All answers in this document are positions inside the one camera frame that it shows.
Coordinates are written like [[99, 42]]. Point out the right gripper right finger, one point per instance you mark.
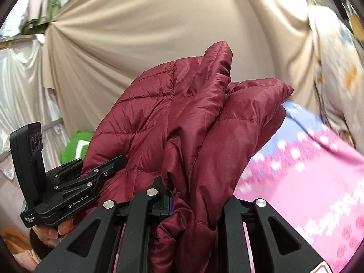
[[254, 237]]

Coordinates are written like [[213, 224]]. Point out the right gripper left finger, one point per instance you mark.
[[115, 237]]

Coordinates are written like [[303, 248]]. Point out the maroon quilted jacket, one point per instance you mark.
[[187, 122]]

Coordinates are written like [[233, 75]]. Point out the person's left hand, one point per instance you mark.
[[53, 236]]

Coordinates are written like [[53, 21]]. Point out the green pillow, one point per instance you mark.
[[77, 147]]

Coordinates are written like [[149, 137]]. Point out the pink floral bed sheet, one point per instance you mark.
[[309, 174]]

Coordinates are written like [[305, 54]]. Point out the white satin curtain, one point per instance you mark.
[[25, 100]]

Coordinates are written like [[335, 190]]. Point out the beige curtain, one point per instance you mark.
[[94, 49]]

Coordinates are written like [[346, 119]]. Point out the grey floral hanging cloth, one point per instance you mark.
[[338, 75]]

